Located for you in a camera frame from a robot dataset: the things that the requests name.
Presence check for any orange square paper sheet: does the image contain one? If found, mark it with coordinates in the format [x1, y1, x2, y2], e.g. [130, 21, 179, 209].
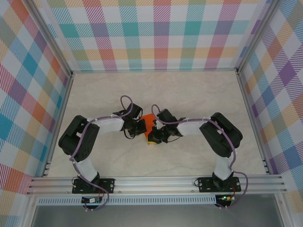
[141, 113, 162, 146]

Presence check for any grey metal panel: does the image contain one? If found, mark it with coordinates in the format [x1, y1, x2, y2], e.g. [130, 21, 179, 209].
[30, 204, 285, 227]

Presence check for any left small circuit board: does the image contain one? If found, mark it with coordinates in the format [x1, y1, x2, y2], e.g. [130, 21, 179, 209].
[81, 196, 103, 204]

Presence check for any thin black right gripper cable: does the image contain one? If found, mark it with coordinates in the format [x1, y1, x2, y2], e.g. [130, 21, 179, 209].
[165, 134, 184, 144]

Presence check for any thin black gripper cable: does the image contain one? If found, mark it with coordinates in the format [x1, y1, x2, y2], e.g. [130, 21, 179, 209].
[165, 134, 184, 144]
[124, 131, 140, 140]

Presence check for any thin black left gripper cable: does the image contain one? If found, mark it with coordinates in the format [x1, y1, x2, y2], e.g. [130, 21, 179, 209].
[124, 131, 140, 140]

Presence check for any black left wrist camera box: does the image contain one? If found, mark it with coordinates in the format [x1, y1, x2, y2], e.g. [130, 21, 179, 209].
[126, 103, 144, 119]

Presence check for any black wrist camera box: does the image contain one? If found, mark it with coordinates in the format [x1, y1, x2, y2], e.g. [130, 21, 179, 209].
[126, 103, 144, 119]
[155, 108, 178, 124]

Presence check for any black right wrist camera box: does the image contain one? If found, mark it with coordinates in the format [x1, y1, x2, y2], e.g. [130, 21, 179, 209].
[155, 108, 178, 124]

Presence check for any long aluminium mounting rail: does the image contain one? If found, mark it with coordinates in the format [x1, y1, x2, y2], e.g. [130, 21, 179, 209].
[26, 174, 287, 196]

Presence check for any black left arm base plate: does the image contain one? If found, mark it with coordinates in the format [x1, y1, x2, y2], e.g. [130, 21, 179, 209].
[71, 178, 116, 194]

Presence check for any white slotted cable duct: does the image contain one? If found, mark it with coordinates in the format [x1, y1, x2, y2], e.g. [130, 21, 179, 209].
[37, 195, 217, 206]

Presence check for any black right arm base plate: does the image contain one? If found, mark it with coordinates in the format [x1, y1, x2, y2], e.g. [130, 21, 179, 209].
[197, 176, 241, 193]

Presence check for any aluminium side rail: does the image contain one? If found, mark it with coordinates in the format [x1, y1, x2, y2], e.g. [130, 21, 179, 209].
[41, 72, 74, 178]
[236, 72, 272, 175]

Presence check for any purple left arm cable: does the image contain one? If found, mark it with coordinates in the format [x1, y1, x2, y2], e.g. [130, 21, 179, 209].
[70, 95, 133, 212]

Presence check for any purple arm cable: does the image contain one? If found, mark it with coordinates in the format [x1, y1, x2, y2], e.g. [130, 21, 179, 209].
[151, 104, 249, 210]
[70, 95, 133, 212]

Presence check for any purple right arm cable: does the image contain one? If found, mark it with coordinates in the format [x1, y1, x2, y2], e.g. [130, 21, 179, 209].
[151, 104, 249, 210]

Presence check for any aluminium frame post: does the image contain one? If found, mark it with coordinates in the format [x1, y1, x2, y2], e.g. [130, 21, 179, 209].
[26, 0, 74, 76]
[236, 0, 285, 74]

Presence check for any aluminium frame leg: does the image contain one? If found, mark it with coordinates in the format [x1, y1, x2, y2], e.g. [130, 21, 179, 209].
[274, 193, 294, 227]
[22, 196, 36, 227]

